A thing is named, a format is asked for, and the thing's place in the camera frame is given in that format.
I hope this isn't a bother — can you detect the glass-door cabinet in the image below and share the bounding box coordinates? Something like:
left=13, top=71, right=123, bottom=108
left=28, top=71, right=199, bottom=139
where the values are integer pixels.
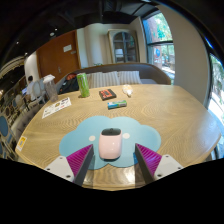
left=107, top=28, right=140, bottom=65

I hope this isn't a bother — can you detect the white sticker sheet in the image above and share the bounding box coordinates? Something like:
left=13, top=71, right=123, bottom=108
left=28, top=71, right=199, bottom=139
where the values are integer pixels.
left=41, top=97, right=72, bottom=120

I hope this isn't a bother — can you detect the grey tufted armchair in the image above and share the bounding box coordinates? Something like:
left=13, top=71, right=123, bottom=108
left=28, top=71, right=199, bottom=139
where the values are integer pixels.
left=9, top=99, right=48, bottom=135

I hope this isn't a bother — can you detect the green drink can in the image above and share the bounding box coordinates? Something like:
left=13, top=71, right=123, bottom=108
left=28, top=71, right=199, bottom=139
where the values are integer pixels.
left=76, top=72, right=91, bottom=99

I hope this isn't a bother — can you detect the group of blue-backed chairs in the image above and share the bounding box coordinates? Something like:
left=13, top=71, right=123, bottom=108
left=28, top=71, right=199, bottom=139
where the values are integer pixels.
left=0, top=94, right=21, bottom=158

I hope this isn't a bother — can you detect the cream plastic packet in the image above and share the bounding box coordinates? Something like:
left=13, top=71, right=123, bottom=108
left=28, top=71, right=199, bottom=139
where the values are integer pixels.
left=121, top=84, right=134, bottom=98

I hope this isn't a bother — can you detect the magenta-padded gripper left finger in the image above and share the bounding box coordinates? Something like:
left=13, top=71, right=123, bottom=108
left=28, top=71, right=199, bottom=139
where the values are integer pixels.
left=43, top=143, right=95, bottom=187

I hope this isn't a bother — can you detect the grey curved sofa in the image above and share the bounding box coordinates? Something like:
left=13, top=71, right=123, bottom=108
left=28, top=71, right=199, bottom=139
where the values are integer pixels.
left=56, top=62, right=172, bottom=94

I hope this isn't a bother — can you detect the brown wooden door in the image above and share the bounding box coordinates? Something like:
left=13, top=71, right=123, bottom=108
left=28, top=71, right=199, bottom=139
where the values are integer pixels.
left=35, top=29, right=82, bottom=84

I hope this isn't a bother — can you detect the small teal pack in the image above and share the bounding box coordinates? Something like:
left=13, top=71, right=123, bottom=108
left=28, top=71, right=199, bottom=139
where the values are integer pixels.
left=107, top=100, right=128, bottom=110

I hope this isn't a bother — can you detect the striped cushion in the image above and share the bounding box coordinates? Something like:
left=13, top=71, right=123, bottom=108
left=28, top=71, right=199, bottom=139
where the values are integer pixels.
left=87, top=70, right=120, bottom=89
left=117, top=70, right=143, bottom=85

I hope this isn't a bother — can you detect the black and red flat box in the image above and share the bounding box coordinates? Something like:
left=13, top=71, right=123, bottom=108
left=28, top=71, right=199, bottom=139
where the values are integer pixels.
left=98, top=88, right=118, bottom=102

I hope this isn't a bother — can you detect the pink computer mouse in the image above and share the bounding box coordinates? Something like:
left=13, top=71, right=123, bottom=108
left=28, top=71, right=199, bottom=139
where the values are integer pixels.
left=98, top=127, right=123, bottom=161

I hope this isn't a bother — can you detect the person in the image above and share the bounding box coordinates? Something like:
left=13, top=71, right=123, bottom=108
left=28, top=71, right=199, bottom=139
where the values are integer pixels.
left=25, top=75, right=36, bottom=101

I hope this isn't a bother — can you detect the blue cloud-shaped mouse pad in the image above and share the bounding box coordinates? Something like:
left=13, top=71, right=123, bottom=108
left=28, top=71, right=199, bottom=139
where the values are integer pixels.
left=58, top=115, right=162, bottom=171

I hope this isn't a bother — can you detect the yellow code sticker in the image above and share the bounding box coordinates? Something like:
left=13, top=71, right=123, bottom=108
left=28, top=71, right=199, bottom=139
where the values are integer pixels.
left=15, top=135, right=28, bottom=153

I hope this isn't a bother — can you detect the clear shaker bottle white lid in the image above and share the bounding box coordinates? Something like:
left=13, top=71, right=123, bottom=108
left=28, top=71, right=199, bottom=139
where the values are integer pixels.
left=42, top=74, right=59, bottom=103

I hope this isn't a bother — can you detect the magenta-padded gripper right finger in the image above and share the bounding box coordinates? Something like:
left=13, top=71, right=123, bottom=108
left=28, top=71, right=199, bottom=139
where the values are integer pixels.
left=134, top=143, right=184, bottom=185

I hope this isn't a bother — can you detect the black backpack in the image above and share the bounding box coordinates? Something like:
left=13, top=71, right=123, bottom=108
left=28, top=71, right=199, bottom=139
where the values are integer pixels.
left=59, top=73, right=80, bottom=94

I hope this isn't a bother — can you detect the black-framed window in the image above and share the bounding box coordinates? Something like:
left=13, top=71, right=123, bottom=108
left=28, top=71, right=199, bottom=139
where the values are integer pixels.
left=142, top=11, right=175, bottom=81
left=203, top=34, right=224, bottom=160

